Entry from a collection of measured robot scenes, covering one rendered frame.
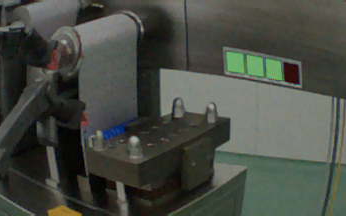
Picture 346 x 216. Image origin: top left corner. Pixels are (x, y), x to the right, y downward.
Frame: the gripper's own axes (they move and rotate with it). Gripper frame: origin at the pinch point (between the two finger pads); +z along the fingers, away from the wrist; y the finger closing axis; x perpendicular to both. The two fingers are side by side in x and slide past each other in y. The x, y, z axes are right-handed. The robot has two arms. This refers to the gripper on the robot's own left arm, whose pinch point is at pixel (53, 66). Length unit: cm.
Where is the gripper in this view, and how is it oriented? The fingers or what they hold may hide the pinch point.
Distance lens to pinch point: 158.8
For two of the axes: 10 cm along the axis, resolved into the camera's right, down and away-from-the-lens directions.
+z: 3.9, 4.3, 8.2
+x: 3.2, -8.9, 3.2
